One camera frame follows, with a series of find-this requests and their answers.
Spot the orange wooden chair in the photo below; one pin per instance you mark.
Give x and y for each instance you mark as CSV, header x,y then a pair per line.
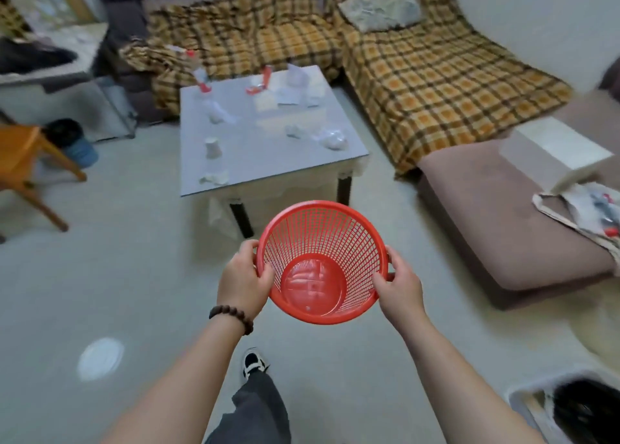
x,y
26,167

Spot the white paper cup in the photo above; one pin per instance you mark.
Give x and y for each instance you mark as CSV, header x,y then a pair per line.
x,y
212,148

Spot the grey square coffee table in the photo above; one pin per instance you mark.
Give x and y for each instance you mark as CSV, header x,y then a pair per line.
x,y
261,133

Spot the person's right hand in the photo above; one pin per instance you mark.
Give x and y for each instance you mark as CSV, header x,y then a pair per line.
x,y
402,293

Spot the blue trash bin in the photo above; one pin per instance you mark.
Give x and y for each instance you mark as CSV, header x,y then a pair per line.
x,y
72,143

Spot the crumpled clear plastic wrap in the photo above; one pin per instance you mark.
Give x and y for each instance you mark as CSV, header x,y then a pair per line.
x,y
332,138

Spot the red plastic mesh basket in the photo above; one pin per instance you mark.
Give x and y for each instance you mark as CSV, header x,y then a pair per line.
x,y
322,264

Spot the person's black white shoe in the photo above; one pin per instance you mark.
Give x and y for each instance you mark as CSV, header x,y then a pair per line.
x,y
253,362

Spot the printed tote bag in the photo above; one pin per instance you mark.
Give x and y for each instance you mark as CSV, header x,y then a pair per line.
x,y
588,213

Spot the person's left forearm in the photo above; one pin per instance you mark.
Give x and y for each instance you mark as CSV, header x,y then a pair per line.
x,y
179,385

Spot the fallen clear plastic bottle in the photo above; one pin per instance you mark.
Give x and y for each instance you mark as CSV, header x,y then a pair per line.
x,y
217,112

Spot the grey fuzzy cushion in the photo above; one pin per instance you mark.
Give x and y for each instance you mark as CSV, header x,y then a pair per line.
x,y
382,7

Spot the white side table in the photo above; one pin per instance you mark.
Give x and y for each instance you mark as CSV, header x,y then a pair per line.
x,y
53,70

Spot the crumpled white tissue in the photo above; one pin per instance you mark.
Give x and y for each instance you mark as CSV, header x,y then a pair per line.
x,y
214,178

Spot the black cloth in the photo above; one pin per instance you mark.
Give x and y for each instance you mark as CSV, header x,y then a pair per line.
x,y
31,56

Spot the person's right thumb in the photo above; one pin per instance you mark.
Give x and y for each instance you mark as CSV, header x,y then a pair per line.
x,y
380,284

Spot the white cardboard box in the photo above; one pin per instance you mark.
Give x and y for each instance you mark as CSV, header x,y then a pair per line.
x,y
552,150

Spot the clear plastic bottle red cap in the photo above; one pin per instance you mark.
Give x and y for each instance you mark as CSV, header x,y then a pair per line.
x,y
199,73

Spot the person's right forearm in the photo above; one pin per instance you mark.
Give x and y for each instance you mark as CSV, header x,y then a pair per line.
x,y
460,385

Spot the person's left hand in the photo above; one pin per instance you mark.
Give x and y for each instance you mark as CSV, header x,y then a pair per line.
x,y
240,284

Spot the person's left thumb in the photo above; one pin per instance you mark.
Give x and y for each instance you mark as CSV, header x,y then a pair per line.
x,y
267,278

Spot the plaid covered sofa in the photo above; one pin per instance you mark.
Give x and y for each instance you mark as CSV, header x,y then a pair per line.
x,y
397,70

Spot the person's grey trouser leg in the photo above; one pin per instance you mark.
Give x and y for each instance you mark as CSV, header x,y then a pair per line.
x,y
254,412

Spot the white storage bin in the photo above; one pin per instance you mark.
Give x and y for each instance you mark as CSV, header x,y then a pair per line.
x,y
564,407

